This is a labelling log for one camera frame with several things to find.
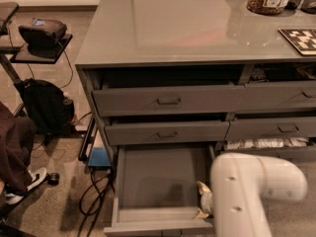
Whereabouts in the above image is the black device on tray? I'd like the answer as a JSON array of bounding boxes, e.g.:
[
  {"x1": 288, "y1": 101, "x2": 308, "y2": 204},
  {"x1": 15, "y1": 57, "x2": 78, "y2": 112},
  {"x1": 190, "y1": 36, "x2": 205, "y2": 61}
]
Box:
[{"x1": 19, "y1": 18, "x2": 67, "y2": 47}]

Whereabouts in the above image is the black chair caster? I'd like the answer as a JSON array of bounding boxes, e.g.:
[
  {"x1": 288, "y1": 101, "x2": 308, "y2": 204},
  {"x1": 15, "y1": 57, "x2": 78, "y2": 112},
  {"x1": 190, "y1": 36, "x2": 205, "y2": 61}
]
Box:
[{"x1": 47, "y1": 173, "x2": 59, "y2": 186}]

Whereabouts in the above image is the person's dark trouser leg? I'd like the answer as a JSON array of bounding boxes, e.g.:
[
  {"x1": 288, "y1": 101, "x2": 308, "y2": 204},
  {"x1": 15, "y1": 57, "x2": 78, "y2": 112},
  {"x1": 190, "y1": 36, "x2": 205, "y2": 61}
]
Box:
[{"x1": 0, "y1": 103, "x2": 36, "y2": 195}]

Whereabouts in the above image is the black white marker board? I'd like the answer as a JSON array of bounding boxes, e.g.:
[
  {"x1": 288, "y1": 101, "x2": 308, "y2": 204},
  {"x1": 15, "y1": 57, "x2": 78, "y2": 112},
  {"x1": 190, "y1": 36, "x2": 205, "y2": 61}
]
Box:
[{"x1": 278, "y1": 28, "x2": 316, "y2": 55}]

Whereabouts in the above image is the grey drawer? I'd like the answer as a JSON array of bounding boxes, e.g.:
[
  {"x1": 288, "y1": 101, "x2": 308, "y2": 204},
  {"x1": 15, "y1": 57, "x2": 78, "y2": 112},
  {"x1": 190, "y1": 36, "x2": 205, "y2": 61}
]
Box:
[
  {"x1": 92, "y1": 85, "x2": 245, "y2": 117},
  {"x1": 237, "y1": 80, "x2": 316, "y2": 113},
  {"x1": 104, "y1": 120, "x2": 229, "y2": 145},
  {"x1": 221, "y1": 137, "x2": 316, "y2": 160},
  {"x1": 104, "y1": 144, "x2": 213, "y2": 237},
  {"x1": 225, "y1": 117, "x2": 316, "y2": 140}
]

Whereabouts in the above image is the black backpack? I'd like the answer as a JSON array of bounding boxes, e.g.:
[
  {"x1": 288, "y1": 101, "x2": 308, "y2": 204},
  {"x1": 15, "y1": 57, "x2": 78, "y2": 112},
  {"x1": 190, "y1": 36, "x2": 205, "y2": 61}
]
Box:
[{"x1": 14, "y1": 78, "x2": 74, "y2": 134}]

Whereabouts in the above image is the blue box on floor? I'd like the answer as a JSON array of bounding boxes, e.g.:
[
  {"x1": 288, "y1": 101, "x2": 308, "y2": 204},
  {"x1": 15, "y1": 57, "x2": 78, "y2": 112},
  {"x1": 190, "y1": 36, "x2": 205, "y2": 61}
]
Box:
[{"x1": 88, "y1": 132, "x2": 111, "y2": 168}]

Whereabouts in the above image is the grey drawer cabinet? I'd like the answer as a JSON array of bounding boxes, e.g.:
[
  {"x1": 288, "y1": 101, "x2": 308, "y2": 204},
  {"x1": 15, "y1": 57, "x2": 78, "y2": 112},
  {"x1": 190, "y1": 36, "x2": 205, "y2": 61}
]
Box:
[{"x1": 76, "y1": 0, "x2": 315, "y2": 160}]

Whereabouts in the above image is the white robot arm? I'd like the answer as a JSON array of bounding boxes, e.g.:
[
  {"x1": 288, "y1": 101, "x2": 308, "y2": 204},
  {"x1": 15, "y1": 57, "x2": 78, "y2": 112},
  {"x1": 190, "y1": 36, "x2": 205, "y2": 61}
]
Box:
[{"x1": 195, "y1": 153, "x2": 308, "y2": 237}]

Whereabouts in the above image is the white black sneaker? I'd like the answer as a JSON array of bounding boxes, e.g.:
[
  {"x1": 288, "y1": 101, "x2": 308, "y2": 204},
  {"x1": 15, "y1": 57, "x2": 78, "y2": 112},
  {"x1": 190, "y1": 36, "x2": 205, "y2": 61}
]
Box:
[{"x1": 4, "y1": 167, "x2": 47, "y2": 205}]

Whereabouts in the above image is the black tray stand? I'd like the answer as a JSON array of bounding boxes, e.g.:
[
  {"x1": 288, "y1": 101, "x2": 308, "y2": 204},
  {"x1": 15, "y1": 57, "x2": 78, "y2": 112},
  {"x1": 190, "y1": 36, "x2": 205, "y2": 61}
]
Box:
[{"x1": 0, "y1": 2, "x2": 72, "y2": 83}]

